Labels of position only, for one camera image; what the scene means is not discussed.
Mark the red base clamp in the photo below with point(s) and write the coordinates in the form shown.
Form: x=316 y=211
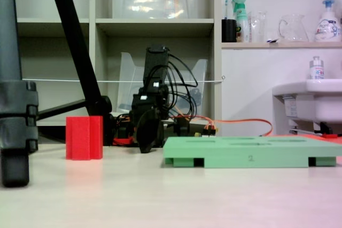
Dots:
x=124 y=141

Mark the small blue white packet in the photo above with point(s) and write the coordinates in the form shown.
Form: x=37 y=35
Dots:
x=272 y=40

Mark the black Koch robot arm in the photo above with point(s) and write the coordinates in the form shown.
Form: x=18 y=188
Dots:
x=156 y=62

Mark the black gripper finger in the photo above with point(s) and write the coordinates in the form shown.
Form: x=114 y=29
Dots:
x=149 y=132

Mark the green shape sorter board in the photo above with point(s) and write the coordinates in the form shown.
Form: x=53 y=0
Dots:
x=240 y=150

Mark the driver circuit board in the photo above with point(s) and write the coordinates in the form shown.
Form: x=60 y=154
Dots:
x=209 y=131

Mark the blue white toothbrush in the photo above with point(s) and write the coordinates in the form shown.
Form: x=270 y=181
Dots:
x=226 y=9

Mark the clear glass pitcher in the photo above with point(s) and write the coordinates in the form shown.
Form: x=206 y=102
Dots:
x=294 y=29

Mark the white sink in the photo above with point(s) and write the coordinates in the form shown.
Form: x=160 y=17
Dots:
x=320 y=100

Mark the clear glass beaker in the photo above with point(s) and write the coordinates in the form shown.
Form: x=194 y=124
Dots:
x=260 y=27

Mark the light wooden ledge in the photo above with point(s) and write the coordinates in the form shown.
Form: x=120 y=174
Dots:
x=280 y=45

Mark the black tripod brace bar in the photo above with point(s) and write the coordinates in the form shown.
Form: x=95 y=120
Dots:
x=61 y=109

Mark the red cross columnar block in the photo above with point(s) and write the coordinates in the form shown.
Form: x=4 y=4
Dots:
x=84 y=137

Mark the beige shelf unit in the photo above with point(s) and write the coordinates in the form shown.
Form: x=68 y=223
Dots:
x=92 y=51

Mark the white pump soap bottle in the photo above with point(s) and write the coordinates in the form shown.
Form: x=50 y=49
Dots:
x=327 y=27

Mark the black cup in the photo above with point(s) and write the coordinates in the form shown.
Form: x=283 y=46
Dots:
x=229 y=30

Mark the green spray bottle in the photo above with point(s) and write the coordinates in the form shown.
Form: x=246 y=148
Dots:
x=241 y=17

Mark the grey tripod leg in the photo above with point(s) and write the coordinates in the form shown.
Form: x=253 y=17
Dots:
x=10 y=51

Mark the clear plastic file holder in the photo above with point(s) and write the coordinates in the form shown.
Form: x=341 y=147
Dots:
x=128 y=78

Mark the small clear sanitizer bottle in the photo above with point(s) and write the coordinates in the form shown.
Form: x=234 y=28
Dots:
x=317 y=70

